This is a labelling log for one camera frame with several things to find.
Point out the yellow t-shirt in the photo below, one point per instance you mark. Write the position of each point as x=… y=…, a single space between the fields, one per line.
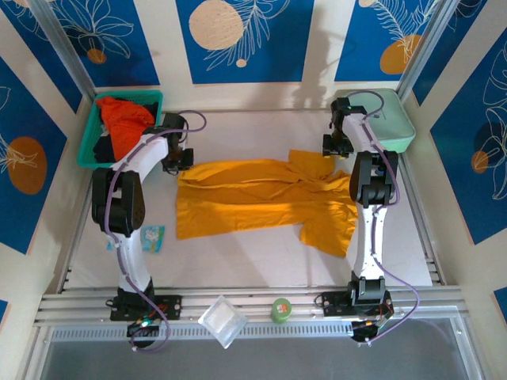
x=257 y=206

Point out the teal plastic laundry basket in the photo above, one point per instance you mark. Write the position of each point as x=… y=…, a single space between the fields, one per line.
x=85 y=160

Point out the black garment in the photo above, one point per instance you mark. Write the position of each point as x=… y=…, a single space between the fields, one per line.
x=104 y=148

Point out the grey lower shelf panel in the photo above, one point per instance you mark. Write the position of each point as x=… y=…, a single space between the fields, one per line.
x=277 y=360

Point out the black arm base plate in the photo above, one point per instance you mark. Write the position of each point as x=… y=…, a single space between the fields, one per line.
x=170 y=306
x=332 y=302

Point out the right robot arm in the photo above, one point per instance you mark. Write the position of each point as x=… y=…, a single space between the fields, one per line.
x=370 y=237

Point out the red and black clothes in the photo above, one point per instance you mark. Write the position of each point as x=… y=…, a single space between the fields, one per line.
x=123 y=122

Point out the blue printed snack packet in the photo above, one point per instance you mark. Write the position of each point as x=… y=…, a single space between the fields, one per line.
x=152 y=237

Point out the aluminium side rail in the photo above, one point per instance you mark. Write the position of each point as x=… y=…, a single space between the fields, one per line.
x=67 y=277
x=433 y=273

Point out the aluminium corner post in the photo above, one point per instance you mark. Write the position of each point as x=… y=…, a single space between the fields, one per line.
x=63 y=43
x=429 y=39

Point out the aluminium frame rail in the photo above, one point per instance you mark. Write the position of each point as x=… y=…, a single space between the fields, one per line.
x=257 y=305

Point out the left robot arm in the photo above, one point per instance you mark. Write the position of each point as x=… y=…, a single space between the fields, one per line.
x=146 y=154

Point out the green can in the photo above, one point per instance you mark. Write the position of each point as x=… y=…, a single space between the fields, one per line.
x=281 y=310

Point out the clear plastic container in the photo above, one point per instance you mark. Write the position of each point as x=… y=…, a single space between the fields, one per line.
x=222 y=320

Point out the pale green bin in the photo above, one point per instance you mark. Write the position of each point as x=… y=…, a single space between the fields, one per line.
x=392 y=122

